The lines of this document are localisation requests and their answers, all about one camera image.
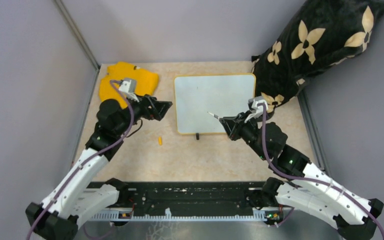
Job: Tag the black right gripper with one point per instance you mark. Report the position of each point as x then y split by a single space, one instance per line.
233 125

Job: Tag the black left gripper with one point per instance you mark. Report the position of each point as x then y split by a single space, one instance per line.
158 109

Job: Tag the white whiteboard marker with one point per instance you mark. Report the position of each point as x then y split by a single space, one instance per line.
214 115

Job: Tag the yellow framed whiteboard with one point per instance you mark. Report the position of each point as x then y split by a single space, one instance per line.
225 95

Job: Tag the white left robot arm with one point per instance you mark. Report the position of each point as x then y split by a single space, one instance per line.
68 207

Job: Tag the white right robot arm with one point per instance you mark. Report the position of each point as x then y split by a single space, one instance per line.
305 187

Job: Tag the black floral pillow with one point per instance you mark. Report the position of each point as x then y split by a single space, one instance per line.
321 34

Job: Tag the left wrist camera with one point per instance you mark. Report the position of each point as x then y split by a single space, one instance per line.
128 87

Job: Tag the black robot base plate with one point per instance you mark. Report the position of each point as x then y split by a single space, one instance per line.
196 199

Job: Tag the aluminium frame rail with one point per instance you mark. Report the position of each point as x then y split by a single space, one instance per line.
124 215

